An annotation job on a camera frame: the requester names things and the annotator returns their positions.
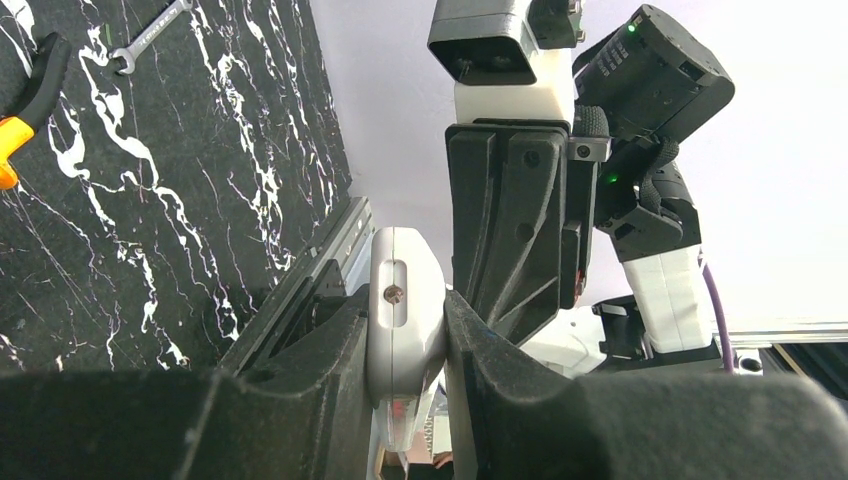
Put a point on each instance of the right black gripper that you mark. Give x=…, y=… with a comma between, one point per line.
x=508, y=184

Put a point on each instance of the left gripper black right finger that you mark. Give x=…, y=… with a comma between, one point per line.
x=513, y=418

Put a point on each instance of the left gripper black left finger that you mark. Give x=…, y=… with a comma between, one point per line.
x=304, y=414

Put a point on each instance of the white remote control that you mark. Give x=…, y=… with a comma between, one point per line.
x=406, y=334

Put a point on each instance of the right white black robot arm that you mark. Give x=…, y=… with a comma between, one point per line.
x=657, y=85

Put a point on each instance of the silver wrench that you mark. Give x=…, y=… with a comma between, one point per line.
x=127, y=56

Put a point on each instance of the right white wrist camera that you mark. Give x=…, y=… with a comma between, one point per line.
x=510, y=60

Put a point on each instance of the aluminium frame rail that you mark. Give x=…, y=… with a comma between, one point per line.
x=332, y=267

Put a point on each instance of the orange handled pliers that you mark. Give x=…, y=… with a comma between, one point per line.
x=36, y=104

